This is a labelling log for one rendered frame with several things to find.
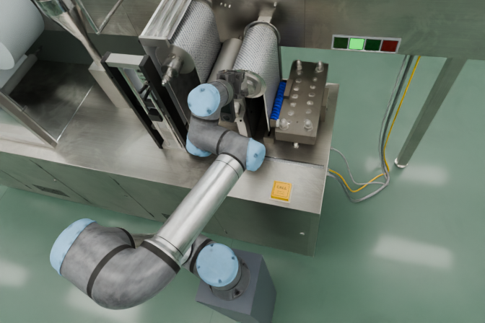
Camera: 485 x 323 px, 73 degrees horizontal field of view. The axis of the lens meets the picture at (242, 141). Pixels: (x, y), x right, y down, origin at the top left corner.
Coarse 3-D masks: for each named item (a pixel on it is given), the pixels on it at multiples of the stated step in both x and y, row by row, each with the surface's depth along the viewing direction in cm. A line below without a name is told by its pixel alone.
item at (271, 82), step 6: (276, 48) 129; (276, 54) 130; (276, 60) 132; (270, 66) 122; (276, 66) 134; (270, 72) 124; (276, 72) 136; (270, 78) 125; (276, 78) 138; (270, 84) 127; (276, 84) 140; (270, 90) 128; (264, 96) 120; (270, 96) 130; (264, 102) 124; (270, 102) 132; (270, 108) 134
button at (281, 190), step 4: (276, 184) 130; (280, 184) 129; (284, 184) 129; (288, 184) 129; (276, 188) 129; (280, 188) 128; (284, 188) 128; (288, 188) 128; (272, 192) 128; (276, 192) 128; (280, 192) 128; (284, 192) 127; (288, 192) 127; (272, 196) 127; (276, 196) 127; (280, 196) 127; (284, 196) 126; (288, 196) 126; (288, 200) 127
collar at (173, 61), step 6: (168, 54) 115; (174, 54) 113; (168, 60) 112; (174, 60) 112; (180, 60) 114; (162, 66) 112; (168, 66) 111; (174, 66) 111; (180, 66) 114; (162, 72) 115; (174, 72) 113; (174, 78) 116
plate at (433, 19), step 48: (96, 0) 146; (144, 0) 139; (240, 0) 126; (288, 0) 121; (336, 0) 116; (384, 0) 112; (432, 0) 107; (480, 0) 103; (432, 48) 122; (480, 48) 117
